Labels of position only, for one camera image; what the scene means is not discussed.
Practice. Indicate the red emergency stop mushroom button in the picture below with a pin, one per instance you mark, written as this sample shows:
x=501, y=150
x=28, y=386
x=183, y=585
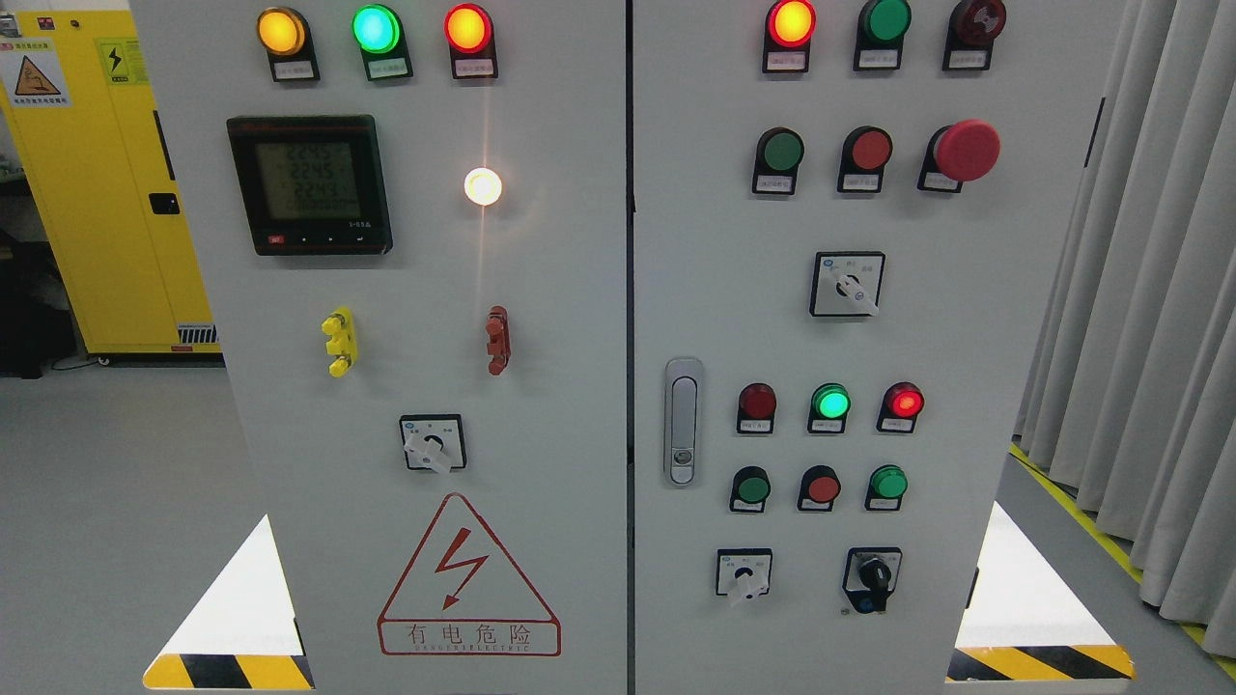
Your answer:
x=961, y=152

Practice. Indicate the red indicator lamp top left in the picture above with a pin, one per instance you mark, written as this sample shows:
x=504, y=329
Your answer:
x=469, y=32

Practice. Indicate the grey curtain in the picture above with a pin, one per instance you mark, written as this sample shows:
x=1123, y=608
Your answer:
x=1132, y=391

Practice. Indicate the lower right green push button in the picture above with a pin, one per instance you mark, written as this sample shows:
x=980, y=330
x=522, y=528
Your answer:
x=887, y=487

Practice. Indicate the green indicator lamp top right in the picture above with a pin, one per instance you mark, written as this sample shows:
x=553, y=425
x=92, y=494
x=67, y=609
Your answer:
x=881, y=28

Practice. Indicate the lower left rotary selector switch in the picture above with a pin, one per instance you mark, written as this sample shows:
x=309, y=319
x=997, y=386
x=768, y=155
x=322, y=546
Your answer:
x=743, y=574

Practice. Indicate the yellow floor marking tape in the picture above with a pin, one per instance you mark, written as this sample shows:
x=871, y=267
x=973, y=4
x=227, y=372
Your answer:
x=1111, y=545

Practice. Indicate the green start push button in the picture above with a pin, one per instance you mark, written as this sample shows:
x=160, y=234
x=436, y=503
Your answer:
x=750, y=490

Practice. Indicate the red indicator lamp top right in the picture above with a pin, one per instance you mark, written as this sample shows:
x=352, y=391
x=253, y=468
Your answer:
x=788, y=31

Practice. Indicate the black digital power meter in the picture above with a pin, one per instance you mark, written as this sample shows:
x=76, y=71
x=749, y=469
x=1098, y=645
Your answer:
x=311, y=185

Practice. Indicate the white lit indicator lamp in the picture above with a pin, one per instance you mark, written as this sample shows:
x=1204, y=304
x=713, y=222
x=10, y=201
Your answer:
x=483, y=186

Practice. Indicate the lower red push button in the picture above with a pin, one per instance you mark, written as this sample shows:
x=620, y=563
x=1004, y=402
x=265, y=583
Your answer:
x=819, y=489

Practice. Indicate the grey right cabinet door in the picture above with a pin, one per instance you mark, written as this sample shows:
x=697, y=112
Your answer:
x=724, y=275

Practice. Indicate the yellow black hazard tape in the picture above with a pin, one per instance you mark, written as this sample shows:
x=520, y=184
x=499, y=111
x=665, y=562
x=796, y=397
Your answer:
x=229, y=671
x=1081, y=662

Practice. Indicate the upper green push button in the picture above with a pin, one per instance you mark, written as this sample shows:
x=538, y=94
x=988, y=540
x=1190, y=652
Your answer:
x=778, y=154

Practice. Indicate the grey left cabinet door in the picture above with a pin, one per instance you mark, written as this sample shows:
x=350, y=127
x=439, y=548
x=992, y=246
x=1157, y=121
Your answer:
x=546, y=439

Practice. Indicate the yellow test terminal block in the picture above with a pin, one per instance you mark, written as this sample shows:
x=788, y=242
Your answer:
x=341, y=341

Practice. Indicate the yellow safety storage cabinet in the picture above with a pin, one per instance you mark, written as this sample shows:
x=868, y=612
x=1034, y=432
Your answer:
x=78, y=98

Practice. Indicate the green indicator lamp top left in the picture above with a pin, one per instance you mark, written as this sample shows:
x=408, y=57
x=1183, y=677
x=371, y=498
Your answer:
x=381, y=40

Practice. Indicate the green indicator lamp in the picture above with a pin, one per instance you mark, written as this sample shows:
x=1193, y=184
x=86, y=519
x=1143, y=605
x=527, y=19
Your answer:
x=828, y=409
x=881, y=28
x=381, y=40

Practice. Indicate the right yellow black hazard tape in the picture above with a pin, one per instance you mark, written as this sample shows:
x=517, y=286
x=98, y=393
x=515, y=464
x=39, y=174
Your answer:
x=1081, y=662

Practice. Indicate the yellow indicator lamp top left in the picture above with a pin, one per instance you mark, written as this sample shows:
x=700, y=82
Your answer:
x=287, y=40

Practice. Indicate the black key selector switch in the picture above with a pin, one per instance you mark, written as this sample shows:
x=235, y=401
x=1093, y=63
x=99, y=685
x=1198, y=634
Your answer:
x=871, y=577

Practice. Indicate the silver cabinet door handle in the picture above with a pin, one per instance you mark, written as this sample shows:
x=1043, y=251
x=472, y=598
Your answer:
x=682, y=381

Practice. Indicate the red test terminal block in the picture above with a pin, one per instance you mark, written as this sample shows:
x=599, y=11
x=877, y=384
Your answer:
x=499, y=347

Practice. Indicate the upper red push button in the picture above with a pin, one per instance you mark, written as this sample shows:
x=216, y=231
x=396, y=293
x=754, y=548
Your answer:
x=863, y=159

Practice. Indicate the red electrical hazard warning sticker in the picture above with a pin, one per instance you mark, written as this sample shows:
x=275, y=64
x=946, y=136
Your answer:
x=462, y=593

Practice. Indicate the middle green indicator lamp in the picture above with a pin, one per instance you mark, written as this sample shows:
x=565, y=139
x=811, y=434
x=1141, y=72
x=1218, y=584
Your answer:
x=828, y=409

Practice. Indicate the left door rotary selector switch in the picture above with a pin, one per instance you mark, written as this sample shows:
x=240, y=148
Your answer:
x=433, y=442

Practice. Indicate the left yellow black hazard tape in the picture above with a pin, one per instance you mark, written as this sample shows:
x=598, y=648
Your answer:
x=229, y=671

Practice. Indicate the red push button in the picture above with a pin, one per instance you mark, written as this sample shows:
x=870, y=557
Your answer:
x=863, y=159
x=819, y=489

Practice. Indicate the dark red buzzer lamp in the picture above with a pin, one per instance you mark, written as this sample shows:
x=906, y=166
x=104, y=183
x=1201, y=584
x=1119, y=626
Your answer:
x=971, y=32

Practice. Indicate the grey cabinet door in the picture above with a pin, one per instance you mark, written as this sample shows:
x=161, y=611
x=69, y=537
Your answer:
x=546, y=439
x=724, y=275

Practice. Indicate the red indicator lamp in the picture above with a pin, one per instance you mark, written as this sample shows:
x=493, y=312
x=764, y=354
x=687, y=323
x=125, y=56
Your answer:
x=469, y=32
x=899, y=409
x=788, y=31
x=756, y=408

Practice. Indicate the upper right rotary selector switch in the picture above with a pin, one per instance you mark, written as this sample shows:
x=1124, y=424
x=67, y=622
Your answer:
x=846, y=284

